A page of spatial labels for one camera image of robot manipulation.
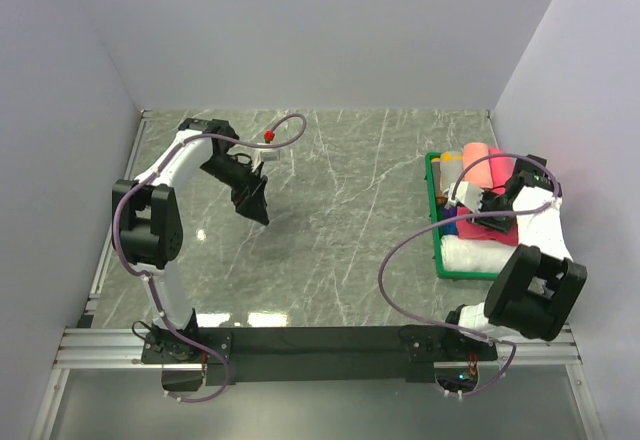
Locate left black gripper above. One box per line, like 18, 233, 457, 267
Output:
201, 154, 271, 225

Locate red towel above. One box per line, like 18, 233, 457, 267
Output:
456, 220, 519, 247

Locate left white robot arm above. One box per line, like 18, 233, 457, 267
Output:
112, 118, 269, 362

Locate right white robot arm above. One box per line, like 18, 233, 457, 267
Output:
439, 153, 588, 359

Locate pink rolled towel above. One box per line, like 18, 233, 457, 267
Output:
489, 148, 514, 194

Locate orange rolled towel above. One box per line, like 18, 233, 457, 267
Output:
462, 142, 493, 189

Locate purple towel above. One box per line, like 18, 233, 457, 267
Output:
439, 206, 470, 220

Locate blue towel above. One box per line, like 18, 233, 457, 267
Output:
440, 222, 459, 236

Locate grey rolled towel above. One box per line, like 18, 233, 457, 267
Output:
439, 151, 463, 194

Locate white rolled towel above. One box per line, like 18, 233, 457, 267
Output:
440, 235, 515, 274

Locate green plastic bin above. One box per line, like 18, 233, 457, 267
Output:
425, 152, 498, 282

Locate black base beam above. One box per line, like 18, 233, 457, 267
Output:
141, 325, 497, 386

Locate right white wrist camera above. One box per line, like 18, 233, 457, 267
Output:
446, 181, 485, 212

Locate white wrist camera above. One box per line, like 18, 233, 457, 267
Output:
446, 181, 485, 212
252, 130, 281, 172

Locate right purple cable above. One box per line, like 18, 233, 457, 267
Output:
378, 153, 564, 399

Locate purple cable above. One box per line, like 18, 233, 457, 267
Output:
112, 113, 307, 405
378, 153, 564, 399

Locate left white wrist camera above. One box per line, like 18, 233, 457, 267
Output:
252, 130, 281, 172

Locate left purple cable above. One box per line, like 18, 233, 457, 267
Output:
112, 113, 307, 405

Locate aluminium rail frame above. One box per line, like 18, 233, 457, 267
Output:
30, 325, 606, 439

